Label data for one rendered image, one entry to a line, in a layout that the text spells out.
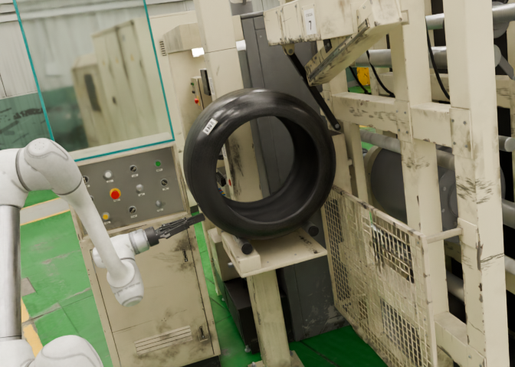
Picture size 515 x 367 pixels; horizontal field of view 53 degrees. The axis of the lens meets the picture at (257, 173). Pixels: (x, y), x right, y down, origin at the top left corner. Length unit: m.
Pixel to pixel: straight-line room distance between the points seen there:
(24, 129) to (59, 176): 9.13
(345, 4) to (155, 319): 1.81
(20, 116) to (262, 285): 8.65
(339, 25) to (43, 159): 1.00
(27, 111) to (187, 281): 8.34
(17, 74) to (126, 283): 9.07
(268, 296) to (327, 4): 1.43
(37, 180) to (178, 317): 1.39
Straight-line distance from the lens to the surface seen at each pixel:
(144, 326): 2.78
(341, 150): 2.38
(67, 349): 1.44
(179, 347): 2.86
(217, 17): 2.25
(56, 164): 1.58
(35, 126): 10.75
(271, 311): 2.59
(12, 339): 1.58
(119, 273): 1.88
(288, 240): 2.28
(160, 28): 5.32
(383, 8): 1.70
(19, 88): 10.77
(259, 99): 1.92
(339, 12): 1.74
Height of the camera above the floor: 1.68
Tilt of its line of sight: 15 degrees down
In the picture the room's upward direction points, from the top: 10 degrees counter-clockwise
